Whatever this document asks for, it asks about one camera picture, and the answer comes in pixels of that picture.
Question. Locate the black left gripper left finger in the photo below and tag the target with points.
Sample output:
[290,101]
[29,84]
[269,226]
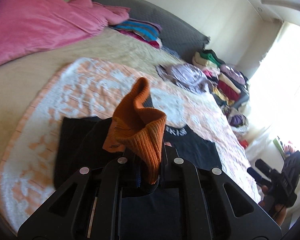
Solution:
[86,206]

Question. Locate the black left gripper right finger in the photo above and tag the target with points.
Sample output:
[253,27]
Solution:
[213,206]

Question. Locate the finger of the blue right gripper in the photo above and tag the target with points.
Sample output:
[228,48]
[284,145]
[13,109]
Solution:
[258,178]
[265,168]

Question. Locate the black and orange sweater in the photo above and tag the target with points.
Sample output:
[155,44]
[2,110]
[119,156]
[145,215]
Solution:
[136,131]

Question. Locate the pile of folded clothes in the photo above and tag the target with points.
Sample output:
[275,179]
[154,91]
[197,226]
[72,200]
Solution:
[229,86]

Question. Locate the right hand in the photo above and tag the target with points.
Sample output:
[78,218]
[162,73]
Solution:
[281,210]

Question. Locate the floral cushion on sill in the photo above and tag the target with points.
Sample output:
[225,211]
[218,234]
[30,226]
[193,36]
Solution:
[286,148]

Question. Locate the red plastic bag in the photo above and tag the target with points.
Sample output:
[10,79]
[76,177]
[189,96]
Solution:
[244,143]

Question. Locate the white curtain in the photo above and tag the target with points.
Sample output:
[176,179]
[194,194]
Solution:
[274,104]

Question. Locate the orange and white towel blanket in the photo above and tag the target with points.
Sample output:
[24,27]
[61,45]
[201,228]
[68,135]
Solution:
[94,87]

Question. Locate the lilac crumpled shirt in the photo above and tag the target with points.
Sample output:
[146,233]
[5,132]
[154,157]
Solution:
[185,76]

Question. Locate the beige bed cover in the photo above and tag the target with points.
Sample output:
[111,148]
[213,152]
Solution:
[23,78]

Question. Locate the grey quilted headboard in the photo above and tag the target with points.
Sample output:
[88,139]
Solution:
[176,34]

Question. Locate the striped colourful folded cloth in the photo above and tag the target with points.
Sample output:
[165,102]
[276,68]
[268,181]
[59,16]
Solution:
[143,31]

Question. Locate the pink blanket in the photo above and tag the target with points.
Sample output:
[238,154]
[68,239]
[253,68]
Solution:
[30,26]

